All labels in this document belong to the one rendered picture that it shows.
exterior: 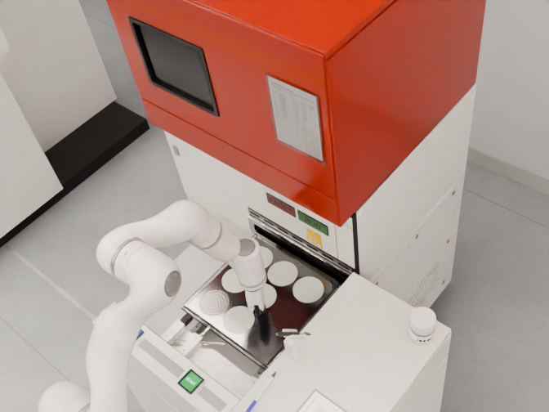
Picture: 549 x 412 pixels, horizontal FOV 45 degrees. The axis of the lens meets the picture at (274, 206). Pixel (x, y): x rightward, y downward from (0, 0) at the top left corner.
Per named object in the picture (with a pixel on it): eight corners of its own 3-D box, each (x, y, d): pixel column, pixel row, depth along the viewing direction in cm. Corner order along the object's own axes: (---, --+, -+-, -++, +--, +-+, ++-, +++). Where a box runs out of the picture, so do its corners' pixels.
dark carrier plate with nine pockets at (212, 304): (256, 238, 230) (256, 236, 229) (336, 286, 213) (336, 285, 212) (186, 306, 215) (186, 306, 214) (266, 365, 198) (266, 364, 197)
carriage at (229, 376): (180, 326, 215) (177, 322, 213) (264, 390, 197) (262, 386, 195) (162, 344, 212) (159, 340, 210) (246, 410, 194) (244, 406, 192)
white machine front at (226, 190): (189, 189, 260) (163, 111, 230) (360, 291, 219) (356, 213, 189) (184, 194, 258) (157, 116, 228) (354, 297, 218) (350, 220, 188)
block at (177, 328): (179, 323, 213) (177, 318, 211) (186, 329, 211) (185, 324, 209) (161, 341, 209) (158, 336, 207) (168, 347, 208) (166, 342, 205)
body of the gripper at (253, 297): (239, 265, 199) (246, 286, 208) (239, 293, 193) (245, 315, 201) (265, 263, 199) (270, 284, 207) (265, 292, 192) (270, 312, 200)
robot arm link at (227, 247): (164, 224, 173) (217, 259, 198) (206, 254, 164) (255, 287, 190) (185, 196, 173) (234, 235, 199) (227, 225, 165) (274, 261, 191)
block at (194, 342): (197, 336, 209) (194, 331, 207) (204, 342, 207) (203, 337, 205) (179, 355, 205) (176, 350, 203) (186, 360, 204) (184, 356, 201)
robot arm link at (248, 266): (229, 275, 195) (252, 291, 190) (220, 248, 185) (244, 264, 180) (248, 256, 198) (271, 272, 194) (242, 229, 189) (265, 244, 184)
